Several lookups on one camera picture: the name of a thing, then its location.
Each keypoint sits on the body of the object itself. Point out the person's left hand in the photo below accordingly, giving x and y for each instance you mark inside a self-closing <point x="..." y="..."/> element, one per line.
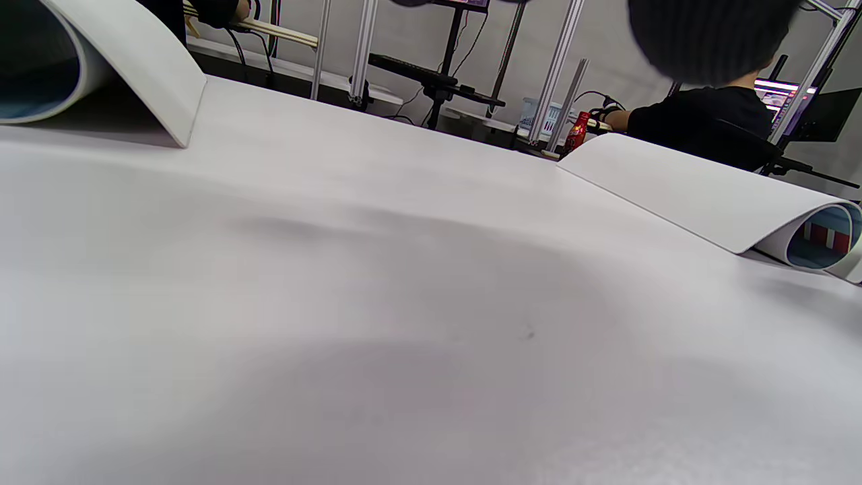
<point x="707" y="40"/>

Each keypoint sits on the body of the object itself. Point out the white plastic basket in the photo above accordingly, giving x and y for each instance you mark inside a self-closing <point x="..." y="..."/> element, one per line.
<point x="539" y="118"/>

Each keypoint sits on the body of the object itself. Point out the red bottle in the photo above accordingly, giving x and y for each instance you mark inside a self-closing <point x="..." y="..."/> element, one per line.
<point x="578" y="135"/>

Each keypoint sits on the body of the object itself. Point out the aluminium frame post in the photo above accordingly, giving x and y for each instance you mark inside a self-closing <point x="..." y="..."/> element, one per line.
<point x="815" y="67"/>
<point x="363" y="47"/>
<point x="321" y="54"/>
<point x="571" y="101"/>
<point x="557" y="67"/>

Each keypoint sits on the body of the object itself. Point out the black mesh office chair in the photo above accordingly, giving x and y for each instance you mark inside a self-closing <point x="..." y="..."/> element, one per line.
<point x="747" y="145"/>

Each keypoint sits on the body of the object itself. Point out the beige wooden stick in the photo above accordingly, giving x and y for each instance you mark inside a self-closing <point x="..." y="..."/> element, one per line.
<point x="283" y="35"/>

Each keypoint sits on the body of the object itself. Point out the black monitor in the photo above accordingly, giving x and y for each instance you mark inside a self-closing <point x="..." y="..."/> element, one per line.
<point x="835" y="114"/>

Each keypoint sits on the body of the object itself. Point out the blue striped mouse pad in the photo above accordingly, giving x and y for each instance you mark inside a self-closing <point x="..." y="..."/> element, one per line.
<point x="673" y="182"/>

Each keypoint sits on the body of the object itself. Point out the black monitor stand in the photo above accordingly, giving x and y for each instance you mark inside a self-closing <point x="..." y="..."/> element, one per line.
<point x="444" y="81"/>

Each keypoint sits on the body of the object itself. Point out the paper sheet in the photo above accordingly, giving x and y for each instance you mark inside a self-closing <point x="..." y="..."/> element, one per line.
<point x="135" y="54"/>

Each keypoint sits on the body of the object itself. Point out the lit computer monitor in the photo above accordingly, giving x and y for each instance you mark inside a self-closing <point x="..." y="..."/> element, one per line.
<point x="774" y="94"/>

